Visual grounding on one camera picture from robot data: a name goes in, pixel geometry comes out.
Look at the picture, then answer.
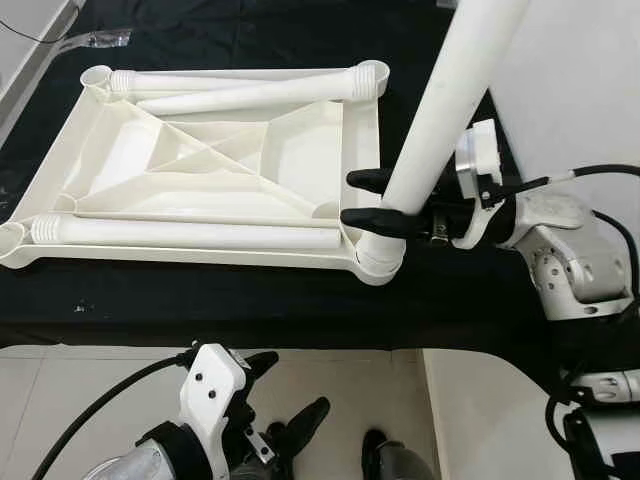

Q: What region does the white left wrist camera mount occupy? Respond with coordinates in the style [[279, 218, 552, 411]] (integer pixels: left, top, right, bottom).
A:
[[178, 343, 249, 471]]

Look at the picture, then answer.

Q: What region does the clear plastic bag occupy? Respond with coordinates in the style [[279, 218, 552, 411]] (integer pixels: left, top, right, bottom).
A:
[[62, 30, 133, 51]]

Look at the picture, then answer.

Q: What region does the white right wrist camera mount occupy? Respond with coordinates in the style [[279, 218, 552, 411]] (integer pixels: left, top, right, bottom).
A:
[[452, 118, 516, 249]]

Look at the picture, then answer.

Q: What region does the white plastic table leg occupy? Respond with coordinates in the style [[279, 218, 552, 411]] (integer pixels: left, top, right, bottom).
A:
[[135, 68, 363, 116], [360, 0, 533, 251], [30, 218, 343, 253], [108, 68, 351, 96]]

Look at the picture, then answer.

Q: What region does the thin black floor wire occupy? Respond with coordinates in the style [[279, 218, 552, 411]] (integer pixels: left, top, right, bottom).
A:
[[0, 15, 71, 46]]

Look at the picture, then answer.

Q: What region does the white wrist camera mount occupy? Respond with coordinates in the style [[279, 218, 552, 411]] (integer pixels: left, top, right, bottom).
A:
[[452, 118, 516, 249], [178, 343, 249, 471]]

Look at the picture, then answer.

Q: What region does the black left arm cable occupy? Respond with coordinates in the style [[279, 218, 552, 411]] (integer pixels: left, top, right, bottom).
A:
[[30, 350, 196, 480]]

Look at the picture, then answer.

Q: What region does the white plastic table top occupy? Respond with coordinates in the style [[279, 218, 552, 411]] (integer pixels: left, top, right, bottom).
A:
[[0, 60, 406, 288]]

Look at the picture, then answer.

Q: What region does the black tablecloth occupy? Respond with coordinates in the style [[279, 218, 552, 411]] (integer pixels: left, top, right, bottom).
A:
[[0, 0, 601, 353]]

